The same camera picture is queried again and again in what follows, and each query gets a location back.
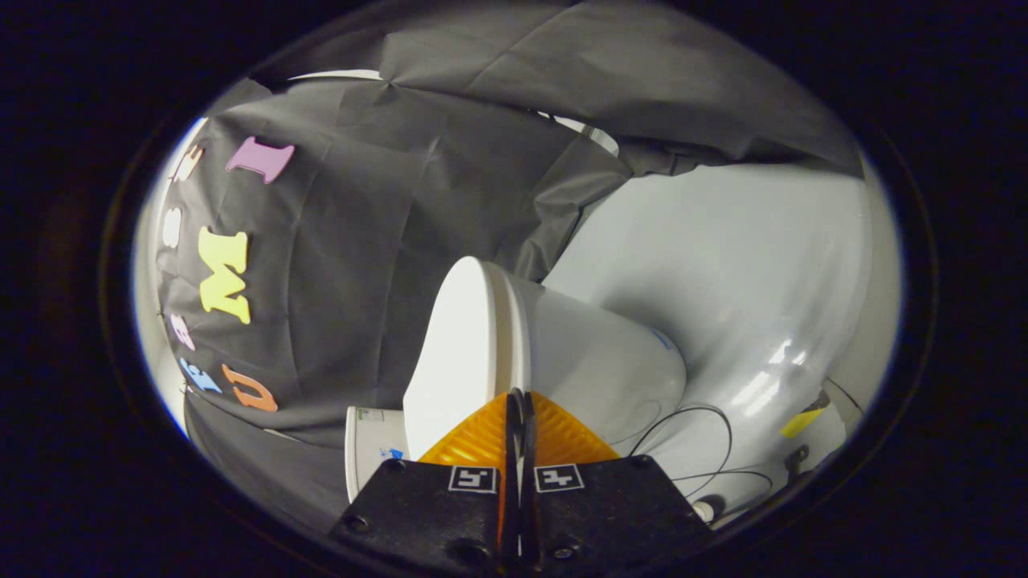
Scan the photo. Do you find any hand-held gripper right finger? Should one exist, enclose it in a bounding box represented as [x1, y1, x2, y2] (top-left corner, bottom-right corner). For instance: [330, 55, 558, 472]
[519, 389, 716, 575]

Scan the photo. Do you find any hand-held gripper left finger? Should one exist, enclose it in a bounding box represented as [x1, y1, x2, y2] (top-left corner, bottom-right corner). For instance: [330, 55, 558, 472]
[328, 389, 520, 575]

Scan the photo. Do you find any yellow tape strip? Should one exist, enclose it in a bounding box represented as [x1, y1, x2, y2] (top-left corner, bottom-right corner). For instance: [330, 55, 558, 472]
[779, 405, 828, 439]

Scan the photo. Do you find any black backdrop cloth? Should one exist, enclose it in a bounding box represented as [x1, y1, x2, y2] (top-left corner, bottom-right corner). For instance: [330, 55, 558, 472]
[155, 0, 865, 532]

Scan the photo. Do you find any thin black cable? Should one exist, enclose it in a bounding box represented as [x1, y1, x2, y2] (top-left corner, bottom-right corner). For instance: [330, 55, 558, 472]
[626, 405, 773, 515]

